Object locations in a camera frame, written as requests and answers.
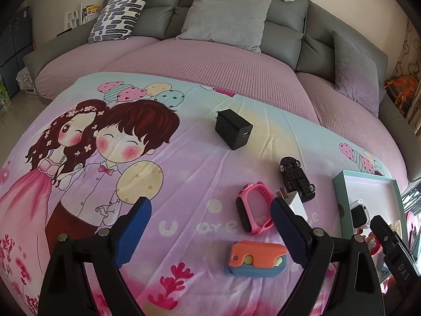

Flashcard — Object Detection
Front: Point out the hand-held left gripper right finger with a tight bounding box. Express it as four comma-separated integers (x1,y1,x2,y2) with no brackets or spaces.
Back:
270,197,385,316

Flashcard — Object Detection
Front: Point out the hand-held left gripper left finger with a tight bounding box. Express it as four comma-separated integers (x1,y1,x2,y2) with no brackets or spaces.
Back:
37,197,152,316

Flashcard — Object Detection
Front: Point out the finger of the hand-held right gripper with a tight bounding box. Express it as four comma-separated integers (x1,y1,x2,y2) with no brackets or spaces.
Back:
369,215,421,290

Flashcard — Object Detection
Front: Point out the white charger plug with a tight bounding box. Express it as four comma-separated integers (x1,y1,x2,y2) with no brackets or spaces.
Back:
278,187,308,219

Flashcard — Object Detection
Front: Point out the white smart watch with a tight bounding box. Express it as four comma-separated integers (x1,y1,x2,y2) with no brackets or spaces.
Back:
349,199,375,229

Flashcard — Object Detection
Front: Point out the teal shallow cardboard box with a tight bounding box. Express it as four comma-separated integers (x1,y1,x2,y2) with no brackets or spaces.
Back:
332,170,415,287

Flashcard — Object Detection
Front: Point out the pink smart watch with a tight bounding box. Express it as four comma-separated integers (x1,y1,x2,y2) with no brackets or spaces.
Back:
235,181,277,235

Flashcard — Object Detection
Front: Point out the black toy car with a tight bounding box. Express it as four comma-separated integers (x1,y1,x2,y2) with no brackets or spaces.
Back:
279,156,316,203

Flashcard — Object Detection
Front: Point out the printed cartoon blanket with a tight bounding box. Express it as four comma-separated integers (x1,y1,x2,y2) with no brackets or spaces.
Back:
0,71,408,316

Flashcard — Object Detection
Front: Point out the black charger cube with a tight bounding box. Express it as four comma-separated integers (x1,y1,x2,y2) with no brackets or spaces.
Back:
215,108,254,151

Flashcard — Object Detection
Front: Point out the orange bag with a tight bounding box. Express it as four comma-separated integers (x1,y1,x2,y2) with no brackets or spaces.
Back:
385,74,418,107

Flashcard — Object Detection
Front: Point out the purple grey cushion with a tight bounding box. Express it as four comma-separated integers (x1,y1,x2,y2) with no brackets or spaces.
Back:
332,29,380,117

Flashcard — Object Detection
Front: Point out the patterned beige curtain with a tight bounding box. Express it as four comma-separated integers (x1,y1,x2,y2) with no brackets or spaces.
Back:
393,20,421,126

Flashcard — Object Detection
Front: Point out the pink sofa cover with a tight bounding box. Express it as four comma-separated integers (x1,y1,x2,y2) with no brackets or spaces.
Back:
34,34,410,185

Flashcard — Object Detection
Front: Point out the white basket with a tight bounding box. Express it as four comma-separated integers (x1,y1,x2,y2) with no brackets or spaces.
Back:
16,66,37,95

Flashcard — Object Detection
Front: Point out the black and white patterned cushion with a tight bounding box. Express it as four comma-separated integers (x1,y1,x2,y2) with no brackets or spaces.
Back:
88,0,152,44

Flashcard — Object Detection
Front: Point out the dark cabinet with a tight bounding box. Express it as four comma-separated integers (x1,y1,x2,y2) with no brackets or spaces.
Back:
0,7,33,99

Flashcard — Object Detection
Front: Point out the white magazine rack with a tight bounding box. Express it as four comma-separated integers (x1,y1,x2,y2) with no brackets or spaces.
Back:
64,3,101,28

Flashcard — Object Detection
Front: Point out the grey sofa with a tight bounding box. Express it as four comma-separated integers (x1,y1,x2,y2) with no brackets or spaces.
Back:
23,0,421,185

